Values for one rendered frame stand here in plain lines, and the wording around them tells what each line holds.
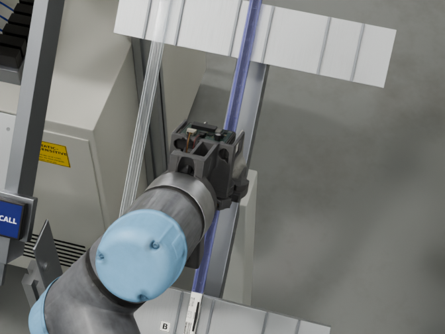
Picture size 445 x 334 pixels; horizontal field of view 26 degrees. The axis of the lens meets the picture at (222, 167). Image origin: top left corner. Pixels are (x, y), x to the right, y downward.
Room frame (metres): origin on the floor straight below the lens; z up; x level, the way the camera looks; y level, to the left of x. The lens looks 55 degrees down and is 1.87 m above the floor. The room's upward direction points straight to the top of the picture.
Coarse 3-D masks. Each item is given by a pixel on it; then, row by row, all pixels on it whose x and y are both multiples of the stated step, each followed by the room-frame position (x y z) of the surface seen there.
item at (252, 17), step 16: (256, 0) 0.83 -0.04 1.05; (256, 16) 0.82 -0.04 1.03; (240, 48) 0.79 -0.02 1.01; (240, 64) 0.78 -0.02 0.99; (240, 80) 0.76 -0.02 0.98; (240, 96) 0.75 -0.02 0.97; (224, 128) 0.72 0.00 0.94; (208, 240) 0.62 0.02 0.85; (208, 256) 0.60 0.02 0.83; (192, 288) 0.57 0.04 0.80
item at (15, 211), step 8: (0, 208) 0.69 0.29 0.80; (8, 208) 0.69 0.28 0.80; (16, 208) 0.69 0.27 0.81; (0, 216) 0.69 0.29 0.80; (8, 216) 0.68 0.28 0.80; (16, 216) 0.68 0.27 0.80; (0, 224) 0.68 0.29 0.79; (8, 224) 0.68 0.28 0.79; (16, 224) 0.68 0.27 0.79; (0, 232) 0.67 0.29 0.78; (8, 232) 0.67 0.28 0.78; (16, 232) 0.67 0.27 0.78
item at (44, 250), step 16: (32, 0) 1.20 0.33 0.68; (0, 16) 1.20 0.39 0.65; (16, 16) 1.16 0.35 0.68; (16, 32) 1.12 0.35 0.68; (0, 48) 1.09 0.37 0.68; (16, 48) 1.09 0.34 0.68; (0, 64) 1.08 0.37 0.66; (16, 64) 1.07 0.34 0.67; (0, 80) 1.07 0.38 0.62; (16, 80) 1.06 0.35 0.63; (48, 224) 0.70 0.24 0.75; (48, 240) 0.69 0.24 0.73; (48, 256) 0.68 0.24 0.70; (48, 272) 0.67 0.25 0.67
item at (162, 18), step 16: (160, 0) 0.85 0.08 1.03; (160, 16) 0.83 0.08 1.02; (160, 32) 0.82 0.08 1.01; (160, 48) 0.80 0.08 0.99; (144, 80) 0.78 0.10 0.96; (144, 96) 0.76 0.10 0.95; (144, 112) 0.75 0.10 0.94; (144, 128) 0.73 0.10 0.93; (144, 144) 0.72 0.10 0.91; (128, 176) 0.69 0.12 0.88; (128, 192) 0.67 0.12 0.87
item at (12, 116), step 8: (0, 112) 0.82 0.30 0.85; (0, 120) 0.81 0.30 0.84; (8, 120) 0.81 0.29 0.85; (0, 128) 0.80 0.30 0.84; (8, 128) 0.80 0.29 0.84; (0, 136) 0.79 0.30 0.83; (8, 136) 0.79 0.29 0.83; (0, 144) 0.78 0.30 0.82; (8, 144) 0.78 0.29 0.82; (0, 152) 0.78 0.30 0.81; (8, 152) 0.77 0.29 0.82; (0, 160) 0.77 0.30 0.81; (8, 160) 0.77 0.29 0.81; (0, 168) 0.76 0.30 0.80; (0, 176) 0.75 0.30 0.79; (0, 184) 0.74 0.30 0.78
